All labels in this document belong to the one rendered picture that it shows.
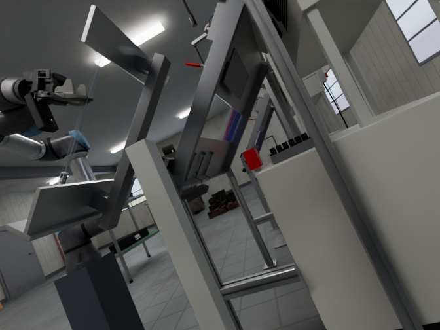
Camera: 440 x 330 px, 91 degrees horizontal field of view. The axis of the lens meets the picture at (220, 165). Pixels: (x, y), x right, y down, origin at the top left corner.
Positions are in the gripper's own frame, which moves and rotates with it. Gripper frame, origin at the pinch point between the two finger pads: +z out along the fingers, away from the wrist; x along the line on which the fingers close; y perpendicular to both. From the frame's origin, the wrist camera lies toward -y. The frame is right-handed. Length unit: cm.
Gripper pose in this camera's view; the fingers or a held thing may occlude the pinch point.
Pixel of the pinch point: (86, 101)
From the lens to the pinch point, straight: 73.4
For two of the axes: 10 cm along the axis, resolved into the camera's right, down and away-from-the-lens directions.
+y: 0.9, -10.0, -0.2
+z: 9.8, 0.9, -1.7
